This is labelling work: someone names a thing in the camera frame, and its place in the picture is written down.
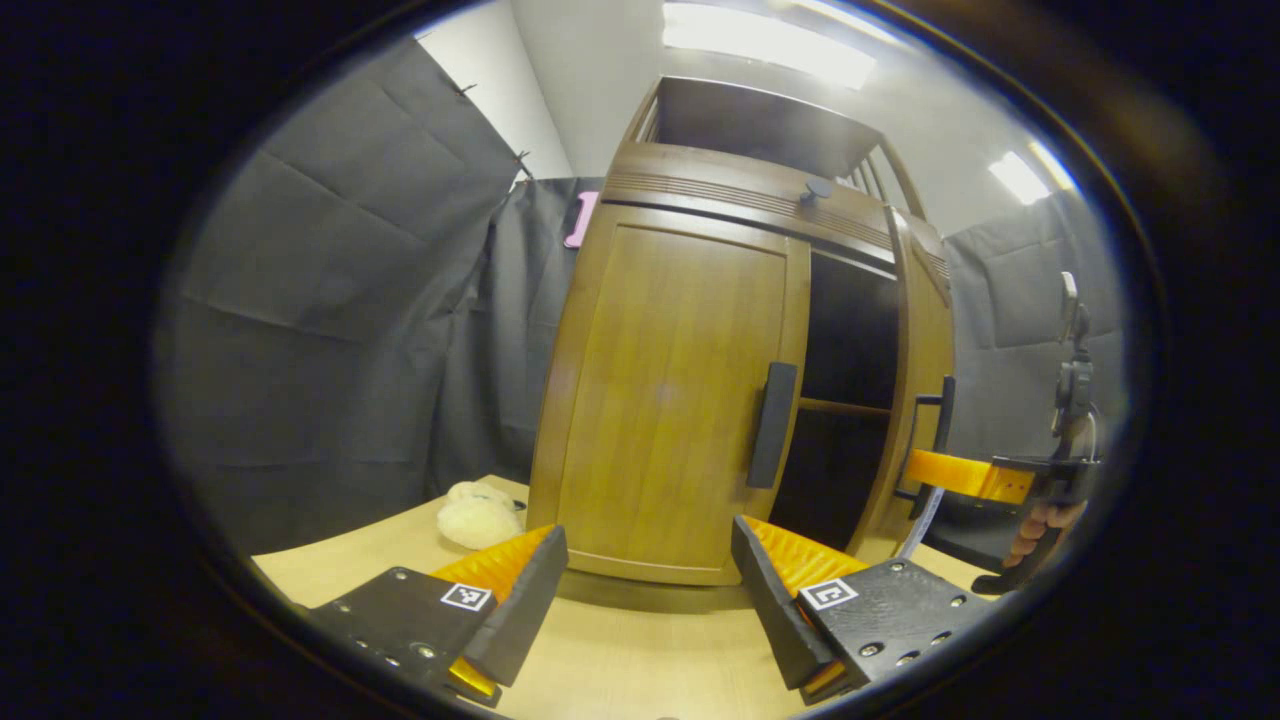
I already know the cream plush toy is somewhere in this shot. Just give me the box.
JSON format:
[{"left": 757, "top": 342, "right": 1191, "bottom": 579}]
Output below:
[{"left": 437, "top": 481, "right": 525, "bottom": 550}]

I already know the wooden cabinet door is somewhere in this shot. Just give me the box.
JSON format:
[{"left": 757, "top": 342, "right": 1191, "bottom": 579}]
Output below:
[
  {"left": 527, "top": 203, "right": 812, "bottom": 587},
  {"left": 850, "top": 205, "right": 958, "bottom": 567}
]

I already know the white right gripper cable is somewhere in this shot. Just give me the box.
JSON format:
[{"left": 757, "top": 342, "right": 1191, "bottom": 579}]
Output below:
[{"left": 897, "top": 486, "right": 947, "bottom": 561}]

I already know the small ceiling light panel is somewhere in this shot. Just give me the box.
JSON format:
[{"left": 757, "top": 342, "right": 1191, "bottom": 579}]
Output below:
[{"left": 988, "top": 140, "right": 1079, "bottom": 207}]

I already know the wooden inner cabinet shelf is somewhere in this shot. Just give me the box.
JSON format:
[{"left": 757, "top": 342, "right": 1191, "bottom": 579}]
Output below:
[{"left": 797, "top": 397, "right": 893, "bottom": 419}]

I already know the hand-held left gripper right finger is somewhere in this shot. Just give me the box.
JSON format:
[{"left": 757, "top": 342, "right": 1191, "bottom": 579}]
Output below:
[{"left": 731, "top": 515, "right": 996, "bottom": 706}]

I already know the black right door handle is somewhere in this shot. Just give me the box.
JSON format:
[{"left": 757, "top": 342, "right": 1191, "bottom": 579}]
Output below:
[{"left": 893, "top": 376, "right": 957, "bottom": 521}]

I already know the black left door handle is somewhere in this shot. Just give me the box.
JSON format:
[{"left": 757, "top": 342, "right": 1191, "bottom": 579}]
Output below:
[{"left": 746, "top": 362, "right": 799, "bottom": 490}]

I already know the large ceiling light panel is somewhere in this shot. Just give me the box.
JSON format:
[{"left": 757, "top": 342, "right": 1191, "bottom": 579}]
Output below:
[{"left": 660, "top": 0, "right": 879, "bottom": 91}]

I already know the wooden drawer front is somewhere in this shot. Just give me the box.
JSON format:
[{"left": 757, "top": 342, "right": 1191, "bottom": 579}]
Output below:
[{"left": 600, "top": 143, "right": 953, "bottom": 301}]

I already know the wooden double-door shoe cabinet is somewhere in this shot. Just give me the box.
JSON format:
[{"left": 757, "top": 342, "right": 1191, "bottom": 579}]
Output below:
[{"left": 527, "top": 75, "right": 958, "bottom": 587}]

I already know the black door handle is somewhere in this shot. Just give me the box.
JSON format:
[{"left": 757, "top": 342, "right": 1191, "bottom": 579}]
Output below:
[
  {"left": 746, "top": 362, "right": 799, "bottom": 490},
  {"left": 893, "top": 376, "right": 957, "bottom": 521}
]

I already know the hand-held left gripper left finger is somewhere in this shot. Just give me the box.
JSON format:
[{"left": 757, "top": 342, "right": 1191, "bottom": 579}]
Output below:
[{"left": 300, "top": 525, "right": 569, "bottom": 709}]

